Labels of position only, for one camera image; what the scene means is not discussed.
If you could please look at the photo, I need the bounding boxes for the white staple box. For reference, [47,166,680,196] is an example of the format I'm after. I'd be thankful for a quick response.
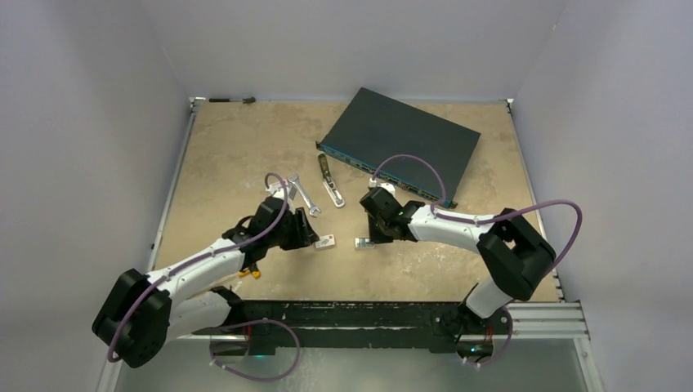
[315,234,336,250]

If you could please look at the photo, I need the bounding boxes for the green and white stapler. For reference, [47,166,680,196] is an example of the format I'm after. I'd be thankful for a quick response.
[317,153,346,208]

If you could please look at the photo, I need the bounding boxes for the white staple box tray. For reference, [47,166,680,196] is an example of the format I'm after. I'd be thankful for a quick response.
[355,238,375,250]

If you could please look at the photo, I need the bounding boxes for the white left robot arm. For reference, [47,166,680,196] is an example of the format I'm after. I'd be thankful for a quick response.
[92,196,319,368]

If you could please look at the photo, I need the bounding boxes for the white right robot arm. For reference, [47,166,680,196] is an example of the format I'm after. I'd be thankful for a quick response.
[360,186,557,332]

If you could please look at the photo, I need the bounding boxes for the silver open-end wrench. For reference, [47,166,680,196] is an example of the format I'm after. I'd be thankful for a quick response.
[288,173,321,217]

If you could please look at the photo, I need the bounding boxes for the yellow black pliers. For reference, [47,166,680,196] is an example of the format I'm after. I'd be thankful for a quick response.
[238,264,262,279]

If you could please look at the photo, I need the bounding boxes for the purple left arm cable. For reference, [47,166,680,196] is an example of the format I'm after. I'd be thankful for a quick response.
[106,172,290,364]

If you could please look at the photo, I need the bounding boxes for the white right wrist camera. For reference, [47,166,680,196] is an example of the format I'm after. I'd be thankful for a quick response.
[368,177,396,197]

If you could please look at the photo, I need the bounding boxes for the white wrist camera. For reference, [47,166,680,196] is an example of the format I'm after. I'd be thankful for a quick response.
[368,177,396,197]
[266,180,297,212]

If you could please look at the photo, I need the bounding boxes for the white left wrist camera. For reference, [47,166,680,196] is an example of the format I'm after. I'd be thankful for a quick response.
[266,180,297,212]

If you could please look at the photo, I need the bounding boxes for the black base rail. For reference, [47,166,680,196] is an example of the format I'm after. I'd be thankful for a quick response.
[198,300,510,355]

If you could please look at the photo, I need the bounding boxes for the dark blue network switch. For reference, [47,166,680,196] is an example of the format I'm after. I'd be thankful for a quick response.
[316,87,481,208]

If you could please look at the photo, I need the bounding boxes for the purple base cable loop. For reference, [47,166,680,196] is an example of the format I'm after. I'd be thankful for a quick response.
[208,317,302,384]

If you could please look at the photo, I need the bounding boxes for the black screwdriver at wall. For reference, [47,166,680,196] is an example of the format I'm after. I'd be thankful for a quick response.
[208,96,257,105]

